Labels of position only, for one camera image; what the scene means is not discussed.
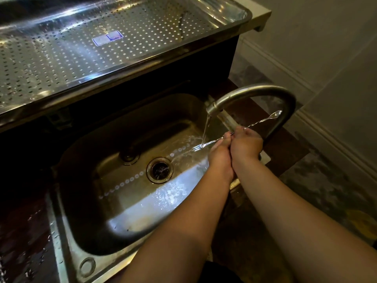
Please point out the person's left hand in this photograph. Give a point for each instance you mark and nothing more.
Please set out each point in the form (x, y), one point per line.
(219, 159)

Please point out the person's right hand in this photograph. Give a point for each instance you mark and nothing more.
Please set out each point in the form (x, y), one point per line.
(246, 144)

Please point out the person's left fingers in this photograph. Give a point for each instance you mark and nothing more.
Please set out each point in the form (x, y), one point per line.
(226, 137)

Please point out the person's right fingers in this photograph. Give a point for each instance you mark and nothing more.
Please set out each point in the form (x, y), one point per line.
(238, 134)

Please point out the twisted steel bar spoon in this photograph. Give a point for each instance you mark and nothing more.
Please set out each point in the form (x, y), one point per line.
(266, 118)

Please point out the person's left forearm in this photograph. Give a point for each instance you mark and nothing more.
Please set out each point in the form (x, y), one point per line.
(182, 232)

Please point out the person's right forearm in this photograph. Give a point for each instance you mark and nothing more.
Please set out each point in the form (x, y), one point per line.
(300, 226)

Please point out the curved steel faucet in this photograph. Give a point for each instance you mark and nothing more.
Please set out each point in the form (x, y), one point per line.
(259, 89)

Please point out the round sink drain strainer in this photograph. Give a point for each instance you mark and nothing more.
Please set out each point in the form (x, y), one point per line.
(159, 170)

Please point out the small round sink overflow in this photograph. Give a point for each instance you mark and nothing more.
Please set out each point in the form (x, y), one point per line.
(130, 158)

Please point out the stainless steel sink basin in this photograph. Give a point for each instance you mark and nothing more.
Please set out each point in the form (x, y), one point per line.
(112, 203)

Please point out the white and blue sticker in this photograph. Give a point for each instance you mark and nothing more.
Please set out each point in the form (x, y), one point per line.
(106, 38)

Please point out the perforated steel drainer tray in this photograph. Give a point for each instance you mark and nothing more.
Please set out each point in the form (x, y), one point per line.
(59, 61)

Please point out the round steel sink hole cap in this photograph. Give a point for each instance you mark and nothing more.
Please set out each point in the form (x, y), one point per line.
(87, 267)

